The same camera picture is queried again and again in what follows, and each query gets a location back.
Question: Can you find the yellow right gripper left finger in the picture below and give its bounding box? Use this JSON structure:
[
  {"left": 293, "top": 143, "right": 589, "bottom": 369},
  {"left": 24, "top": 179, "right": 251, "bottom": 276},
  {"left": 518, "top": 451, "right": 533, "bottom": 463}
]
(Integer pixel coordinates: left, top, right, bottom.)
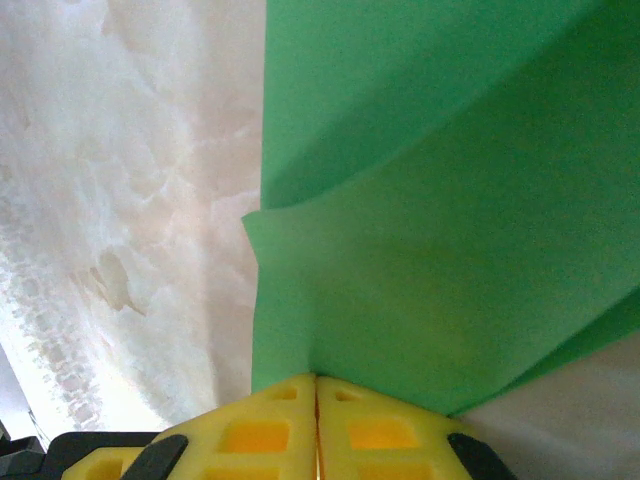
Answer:
[{"left": 119, "top": 372, "right": 319, "bottom": 480}]

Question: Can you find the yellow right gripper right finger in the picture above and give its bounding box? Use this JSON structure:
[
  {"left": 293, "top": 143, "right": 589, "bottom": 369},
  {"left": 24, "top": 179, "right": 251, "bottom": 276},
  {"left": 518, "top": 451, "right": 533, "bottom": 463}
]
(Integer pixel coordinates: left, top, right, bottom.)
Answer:
[{"left": 317, "top": 377, "right": 516, "bottom": 480}]

